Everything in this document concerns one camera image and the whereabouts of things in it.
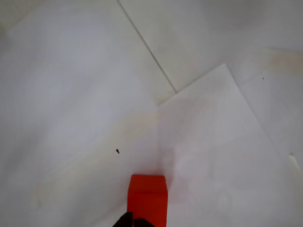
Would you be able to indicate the large white paper sheet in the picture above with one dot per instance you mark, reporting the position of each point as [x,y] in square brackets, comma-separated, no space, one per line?
[272,106]

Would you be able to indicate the red cube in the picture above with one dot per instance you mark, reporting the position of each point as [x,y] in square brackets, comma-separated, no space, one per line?
[146,196]

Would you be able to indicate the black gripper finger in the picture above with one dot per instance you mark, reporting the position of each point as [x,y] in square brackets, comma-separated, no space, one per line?
[125,221]
[143,224]

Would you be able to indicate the beige masking tape strip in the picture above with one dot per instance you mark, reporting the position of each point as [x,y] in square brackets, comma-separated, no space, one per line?
[293,159]
[286,59]

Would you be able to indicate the small white paper sheet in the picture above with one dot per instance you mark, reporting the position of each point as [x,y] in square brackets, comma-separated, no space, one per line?
[201,142]

